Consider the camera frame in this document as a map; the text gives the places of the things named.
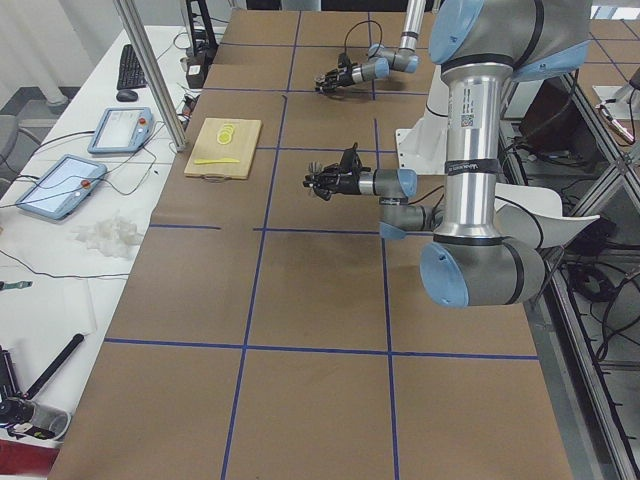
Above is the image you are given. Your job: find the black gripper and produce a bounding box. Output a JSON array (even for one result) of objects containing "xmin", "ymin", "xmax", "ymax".
[
  {"xmin": 303, "ymin": 164, "xmax": 371, "ymax": 200},
  {"xmin": 314, "ymin": 68, "xmax": 355, "ymax": 94}
]

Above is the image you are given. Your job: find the steel jigger measuring cup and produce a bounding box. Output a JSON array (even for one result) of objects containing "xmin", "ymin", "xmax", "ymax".
[{"xmin": 303, "ymin": 161, "xmax": 323, "ymax": 197}]

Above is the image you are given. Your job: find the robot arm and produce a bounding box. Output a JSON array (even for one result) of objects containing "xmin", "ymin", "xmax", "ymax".
[
  {"xmin": 315, "ymin": 0, "xmax": 426, "ymax": 94},
  {"xmin": 303, "ymin": 1, "xmax": 591, "ymax": 308}
]

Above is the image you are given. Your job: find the bamboo cutting board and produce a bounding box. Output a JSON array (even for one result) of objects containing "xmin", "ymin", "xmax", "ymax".
[{"xmin": 184, "ymin": 118, "xmax": 262, "ymax": 180}]

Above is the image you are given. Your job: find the yellow plastic knife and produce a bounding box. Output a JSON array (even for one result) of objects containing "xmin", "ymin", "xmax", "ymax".
[{"xmin": 193, "ymin": 157, "xmax": 241, "ymax": 165}]

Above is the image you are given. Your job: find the black keyboard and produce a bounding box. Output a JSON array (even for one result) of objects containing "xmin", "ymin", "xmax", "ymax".
[{"xmin": 116, "ymin": 44, "xmax": 147, "ymax": 91}]

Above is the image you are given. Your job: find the black computer mouse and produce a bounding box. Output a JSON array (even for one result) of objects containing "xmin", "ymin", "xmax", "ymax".
[{"xmin": 116, "ymin": 89, "xmax": 139, "ymax": 103}]

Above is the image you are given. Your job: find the far blue teach pendant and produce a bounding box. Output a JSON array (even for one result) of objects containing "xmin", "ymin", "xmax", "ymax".
[{"xmin": 87, "ymin": 107, "xmax": 154, "ymax": 155}]

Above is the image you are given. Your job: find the blue teach pendant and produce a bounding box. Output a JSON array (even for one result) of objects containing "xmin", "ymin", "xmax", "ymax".
[
  {"xmin": 15, "ymin": 155, "xmax": 107, "ymax": 220},
  {"xmin": 87, "ymin": 107, "xmax": 154, "ymax": 155}
]

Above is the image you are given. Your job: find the crumpled white tissue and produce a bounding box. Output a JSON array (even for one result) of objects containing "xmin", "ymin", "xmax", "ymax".
[{"xmin": 72, "ymin": 212, "xmax": 145, "ymax": 260}]

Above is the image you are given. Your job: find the near blue teach pendant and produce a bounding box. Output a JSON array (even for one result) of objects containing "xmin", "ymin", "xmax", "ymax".
[{"xmin": 15, "ymin": 155, "xmax": 107, "ymax": 220}]

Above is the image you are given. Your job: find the green wrist watch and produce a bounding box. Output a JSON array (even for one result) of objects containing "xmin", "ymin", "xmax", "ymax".
[{"xmin": 0, "ymin": 280, "xmax": 33, "ymax": 291}]

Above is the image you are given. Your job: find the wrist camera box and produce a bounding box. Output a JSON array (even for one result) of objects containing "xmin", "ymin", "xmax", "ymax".
[
  {"xmin": 338, "ymin": 52, "xmax": 351, "ymax": 69},
  {"xmin": 339, "ymin": 142, "xmax": 362, "ymax": 174}
]

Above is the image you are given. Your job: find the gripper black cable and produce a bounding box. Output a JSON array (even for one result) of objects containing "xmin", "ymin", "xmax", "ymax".
[{"xmin": 342, "ymin": 20, "xmax": 386, "ymax": 64}]

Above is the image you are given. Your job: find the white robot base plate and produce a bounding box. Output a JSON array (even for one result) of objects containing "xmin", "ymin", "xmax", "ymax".
[{"xmin": 395, "ymin": 125, "xmax": 446, "ymax": 176}]

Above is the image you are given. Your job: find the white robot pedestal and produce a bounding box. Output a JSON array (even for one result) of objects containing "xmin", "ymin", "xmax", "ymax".
[{"xmin": 412, "ymin": 65, "xmax": 449, "ymax": 156}]

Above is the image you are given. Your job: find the aluminium frame post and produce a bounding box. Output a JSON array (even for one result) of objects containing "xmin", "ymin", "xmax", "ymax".
[{"xmin": 114, "ymin": 0, "xmax": 187, "ymax": 152}]

